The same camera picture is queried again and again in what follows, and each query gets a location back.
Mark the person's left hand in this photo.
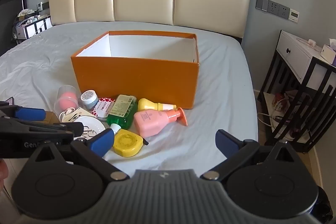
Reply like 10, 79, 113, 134
0, 160, 9, 188

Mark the white power strip with cables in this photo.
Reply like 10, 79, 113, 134
258, 93, 296, 137

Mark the small brown cardboard box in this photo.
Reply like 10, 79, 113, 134
43, 111, 60, 124

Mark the green liquid bottle white cap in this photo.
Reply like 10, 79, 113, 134
107, 94, 138, 135

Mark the yellow bottle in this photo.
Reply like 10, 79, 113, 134
138, 98, 177, 112

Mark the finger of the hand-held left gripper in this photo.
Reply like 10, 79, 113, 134
0, 117, 85, 139
0, 101, 47, 122

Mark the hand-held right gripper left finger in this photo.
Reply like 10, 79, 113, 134
25, 129, 131, 181

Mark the clear plastic cup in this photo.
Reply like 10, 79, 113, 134
54, 85, 79, 120

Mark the pink makeup sponge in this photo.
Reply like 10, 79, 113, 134
58, 90, 79, 109

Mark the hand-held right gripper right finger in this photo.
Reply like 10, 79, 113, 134
201, 130, 305, 181

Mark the yellow tape measure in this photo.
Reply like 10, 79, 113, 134
113, 129, 149, 158

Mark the small jar silver lid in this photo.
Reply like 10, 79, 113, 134
80, 91, 99, 111

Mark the white paper tag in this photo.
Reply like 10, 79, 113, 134
61, 107, 82, 123

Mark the orange cardboard box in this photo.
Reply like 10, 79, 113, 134
70, 30, 200, 109

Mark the white nightstand black frame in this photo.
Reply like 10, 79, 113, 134
258, 29, 336, 153

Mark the white round compact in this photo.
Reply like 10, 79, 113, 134
70, 115, 106, 139

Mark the red white patterned packet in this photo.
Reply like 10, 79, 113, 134
93, 97, 116, 120

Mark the grey wall switch panel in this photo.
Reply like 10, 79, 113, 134
256, 0, 291, 18

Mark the pink pump bottle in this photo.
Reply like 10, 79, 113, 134
134, 107, 188, 138

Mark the cluttered white bedside table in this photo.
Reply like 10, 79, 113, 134
12, 8, 52, 44

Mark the purple tissue box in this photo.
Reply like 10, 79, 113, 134
323, 39, 336, 66

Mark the white charger with cable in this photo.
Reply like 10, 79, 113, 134
297, 38, 324, 53

